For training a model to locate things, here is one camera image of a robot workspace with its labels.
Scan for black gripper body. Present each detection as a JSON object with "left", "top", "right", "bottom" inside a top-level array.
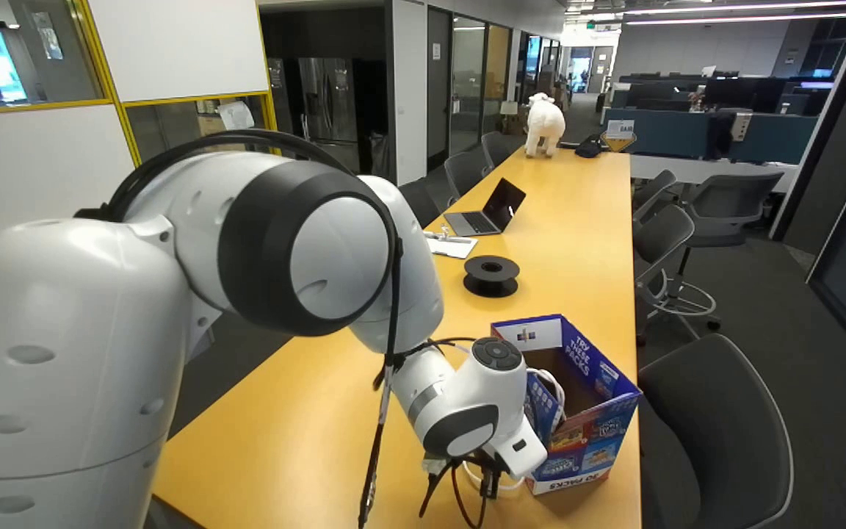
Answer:
[{"left": 446, "top": 447, "right": 507, "bottom": 482}]

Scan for blue printed carton box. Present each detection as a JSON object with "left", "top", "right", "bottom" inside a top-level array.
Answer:
[{"left": 491, "top": 312, "right": 645, "bottom": 496}]

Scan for small pale desk box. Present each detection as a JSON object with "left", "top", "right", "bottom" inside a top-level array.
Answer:
[{"left": 601, "top": 116, "right": 637, "bottom": 155}]

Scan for black filament spool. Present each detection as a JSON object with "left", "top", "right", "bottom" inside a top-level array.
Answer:
[{"left": 460, "top": 252, "right": 522, "bottom": 300}]

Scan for white paper sheets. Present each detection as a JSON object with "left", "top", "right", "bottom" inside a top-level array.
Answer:
[{"left": 425, "top": 231, "right": 481, "bottom": 261}]

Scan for dark mesh office chair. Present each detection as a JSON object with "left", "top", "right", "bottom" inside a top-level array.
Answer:
[
  {"left": 478, "top": 128, "right": 526, "bottom": 171},
  {"left": 684, "top": 171, "right": 788, "bottom": 250},
  {"left": 637, "top": 331, "right": 798, "bottom": 529},
  {"left": 634, "top": 203, "right": 723, "bottom": 324},
  {"left": 397, "top": 177, "right": 444, "bottom": 230},
  {"left": 440, "top": 143, "right": 497, "bottom": 200},
  {"left": 632, "top": 171, "right": 681, "bottom": 224}
]

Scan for open grey laptop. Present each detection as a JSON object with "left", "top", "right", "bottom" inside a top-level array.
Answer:
[{"left": 440, "top": 177, "right": 528, "bottom": 240}]

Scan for small black desk object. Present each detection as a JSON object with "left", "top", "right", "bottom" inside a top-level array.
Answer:
[{"left": 573, "top": 133, "right": 612, "bottom": 161}]

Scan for white polar bear figure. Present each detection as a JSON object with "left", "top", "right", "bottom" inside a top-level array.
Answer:
[{"left": 522, "top": 90, "right": 571, "bottom": 161}]

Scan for blue office partition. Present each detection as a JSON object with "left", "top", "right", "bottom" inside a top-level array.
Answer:
[{"left": 604, "top": 103, "right": 819, "bottom": 166}]

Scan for dark glass-door fridge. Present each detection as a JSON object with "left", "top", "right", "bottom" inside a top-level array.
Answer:
[{"left": 294, "top": 52, "right": 391, "bottom": 184}]

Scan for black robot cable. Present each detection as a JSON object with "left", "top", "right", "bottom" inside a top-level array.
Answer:
[{"left": 96, "top": 128, "right": 506, "bottom": 529}]

